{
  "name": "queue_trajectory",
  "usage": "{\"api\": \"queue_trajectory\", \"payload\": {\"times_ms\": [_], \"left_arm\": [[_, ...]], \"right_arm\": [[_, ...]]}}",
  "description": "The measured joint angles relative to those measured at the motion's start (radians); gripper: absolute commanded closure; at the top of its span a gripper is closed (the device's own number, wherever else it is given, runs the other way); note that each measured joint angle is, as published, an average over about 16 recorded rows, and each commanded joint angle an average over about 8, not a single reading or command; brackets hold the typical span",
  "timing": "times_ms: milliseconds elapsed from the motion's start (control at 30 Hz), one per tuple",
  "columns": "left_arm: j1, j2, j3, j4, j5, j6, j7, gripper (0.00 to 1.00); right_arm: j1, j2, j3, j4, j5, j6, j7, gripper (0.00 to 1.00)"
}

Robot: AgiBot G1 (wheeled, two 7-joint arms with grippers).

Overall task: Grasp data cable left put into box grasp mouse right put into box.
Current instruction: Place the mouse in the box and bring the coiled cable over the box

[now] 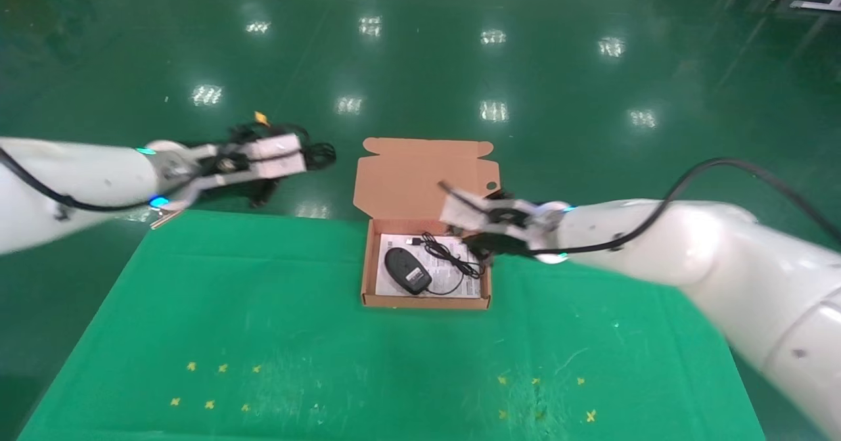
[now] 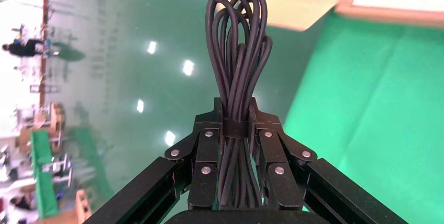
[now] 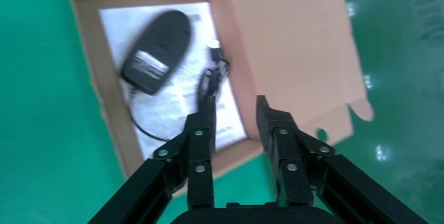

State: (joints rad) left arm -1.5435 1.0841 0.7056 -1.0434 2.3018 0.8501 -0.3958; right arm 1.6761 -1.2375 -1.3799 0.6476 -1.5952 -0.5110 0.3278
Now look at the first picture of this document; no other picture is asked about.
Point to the orange cardboard box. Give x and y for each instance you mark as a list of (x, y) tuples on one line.
[(407, 178)]

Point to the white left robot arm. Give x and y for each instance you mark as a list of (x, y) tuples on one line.
[(79, 185)]

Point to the white printed leaflet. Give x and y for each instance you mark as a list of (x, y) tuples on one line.
[(391, 240)]

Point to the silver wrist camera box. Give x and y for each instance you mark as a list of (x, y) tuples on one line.
[(470, 211), (276, 155)]

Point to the metal cloth clip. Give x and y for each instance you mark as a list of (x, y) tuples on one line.
[(164, 217)]

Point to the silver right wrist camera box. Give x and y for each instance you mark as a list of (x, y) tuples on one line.
[(470, 211)]

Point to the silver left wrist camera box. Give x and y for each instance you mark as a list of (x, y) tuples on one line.
[(276, 155)]

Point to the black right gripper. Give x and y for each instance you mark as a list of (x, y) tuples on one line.
[(506, 244)]

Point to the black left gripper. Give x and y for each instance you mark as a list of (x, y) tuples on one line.
[(233, 188)]

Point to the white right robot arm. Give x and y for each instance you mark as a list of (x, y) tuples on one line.
[(723, 263)]

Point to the green table cloth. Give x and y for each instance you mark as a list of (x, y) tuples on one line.
[(394, 362)]

